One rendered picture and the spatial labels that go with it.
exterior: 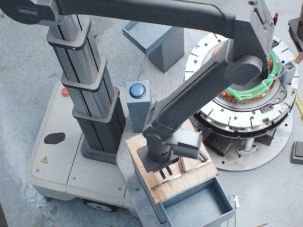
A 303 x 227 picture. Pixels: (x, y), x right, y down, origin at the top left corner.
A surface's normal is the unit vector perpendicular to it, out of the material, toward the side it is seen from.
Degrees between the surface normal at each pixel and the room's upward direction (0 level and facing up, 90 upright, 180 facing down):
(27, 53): 0
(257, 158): 0
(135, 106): 90
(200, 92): 81
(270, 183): 0
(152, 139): 82
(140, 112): 90
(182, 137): 9
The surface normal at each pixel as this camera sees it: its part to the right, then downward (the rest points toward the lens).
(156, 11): -0.25, 0.81
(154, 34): -0.06, -0.39
